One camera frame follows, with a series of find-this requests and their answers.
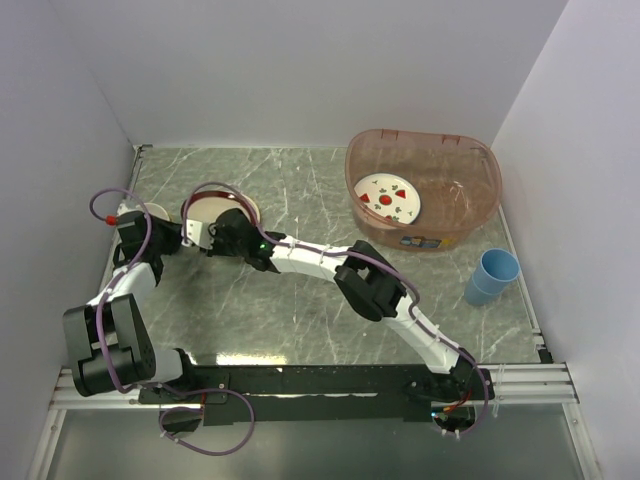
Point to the cream ceramic bowl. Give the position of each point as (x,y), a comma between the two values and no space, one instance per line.
(153,209)

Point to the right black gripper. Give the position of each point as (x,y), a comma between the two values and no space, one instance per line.
(216,233)

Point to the red rimmed cream plate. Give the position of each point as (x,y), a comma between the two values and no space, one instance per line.
(206,207)

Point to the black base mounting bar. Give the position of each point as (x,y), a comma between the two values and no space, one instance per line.
(224,395)

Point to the blue plastic cup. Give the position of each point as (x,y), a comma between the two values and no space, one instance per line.
(496,270)

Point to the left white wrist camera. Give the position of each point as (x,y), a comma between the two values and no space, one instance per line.
(113,220)

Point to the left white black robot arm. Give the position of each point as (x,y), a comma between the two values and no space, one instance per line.
(108,345)

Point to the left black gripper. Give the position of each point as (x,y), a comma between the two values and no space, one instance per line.
(174,230)

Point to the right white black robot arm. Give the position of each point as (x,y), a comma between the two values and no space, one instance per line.
(373,288)

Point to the translucent pink plastic bin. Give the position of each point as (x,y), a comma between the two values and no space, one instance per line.
(457,177)

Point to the white watermelon pattern plate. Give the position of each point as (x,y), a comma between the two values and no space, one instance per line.
(389,196)

